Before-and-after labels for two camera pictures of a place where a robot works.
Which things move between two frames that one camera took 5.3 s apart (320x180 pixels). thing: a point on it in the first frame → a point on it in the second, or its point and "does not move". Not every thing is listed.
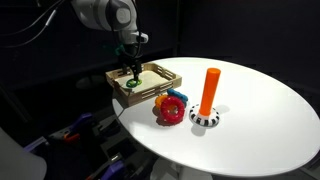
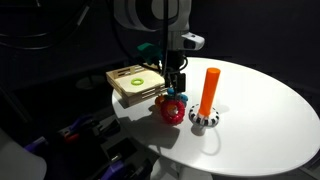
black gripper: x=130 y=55 → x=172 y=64
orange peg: x=211 y=84 does not move
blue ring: x=172 y=92 does not move
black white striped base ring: x=203 y=120 does not move
